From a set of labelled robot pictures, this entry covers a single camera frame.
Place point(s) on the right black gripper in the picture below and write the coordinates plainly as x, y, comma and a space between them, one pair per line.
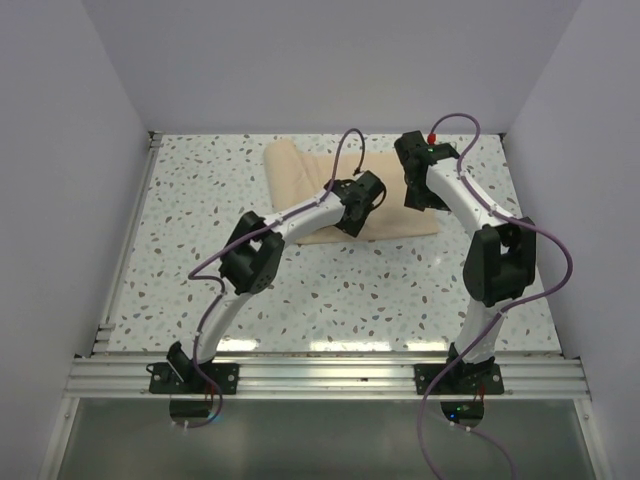
419, 201

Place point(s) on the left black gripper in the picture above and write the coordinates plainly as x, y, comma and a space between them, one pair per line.
352, 228

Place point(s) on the beige cloth wrap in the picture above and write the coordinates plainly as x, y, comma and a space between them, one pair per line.
294, 176

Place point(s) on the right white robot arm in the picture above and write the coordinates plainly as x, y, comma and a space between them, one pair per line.
500, 262

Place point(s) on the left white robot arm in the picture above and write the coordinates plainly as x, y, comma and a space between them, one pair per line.
249, 262

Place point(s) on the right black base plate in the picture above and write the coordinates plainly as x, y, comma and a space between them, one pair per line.
459, 381

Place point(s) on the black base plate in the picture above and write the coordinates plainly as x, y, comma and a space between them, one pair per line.
165, 381
459, 381

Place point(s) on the aluminium left side rail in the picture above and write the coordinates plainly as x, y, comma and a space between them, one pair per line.
106, 323

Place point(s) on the aluminium rail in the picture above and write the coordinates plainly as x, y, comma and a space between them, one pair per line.
331, 376
106, 323

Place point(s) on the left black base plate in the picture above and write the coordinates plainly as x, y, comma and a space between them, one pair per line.
165, 381

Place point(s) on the aluminium front rail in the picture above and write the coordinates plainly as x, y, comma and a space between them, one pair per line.
331, 376

